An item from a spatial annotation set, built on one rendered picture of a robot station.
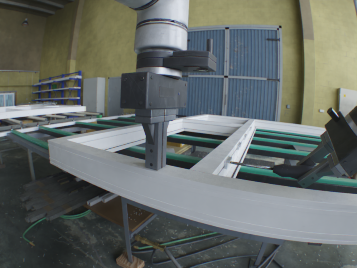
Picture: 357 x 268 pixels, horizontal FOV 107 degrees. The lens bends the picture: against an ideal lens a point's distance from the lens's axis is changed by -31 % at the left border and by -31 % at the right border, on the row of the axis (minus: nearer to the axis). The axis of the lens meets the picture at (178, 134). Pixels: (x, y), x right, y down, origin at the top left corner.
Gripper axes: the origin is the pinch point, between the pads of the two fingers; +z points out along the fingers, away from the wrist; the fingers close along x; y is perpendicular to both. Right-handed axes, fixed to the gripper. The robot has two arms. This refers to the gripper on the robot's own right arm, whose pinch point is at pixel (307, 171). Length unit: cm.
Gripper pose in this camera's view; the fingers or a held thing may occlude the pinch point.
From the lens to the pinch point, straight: 44.0
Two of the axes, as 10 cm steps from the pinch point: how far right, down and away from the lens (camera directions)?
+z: -4.4, 6.1, 6.6
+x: -4.2, 5.1, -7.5
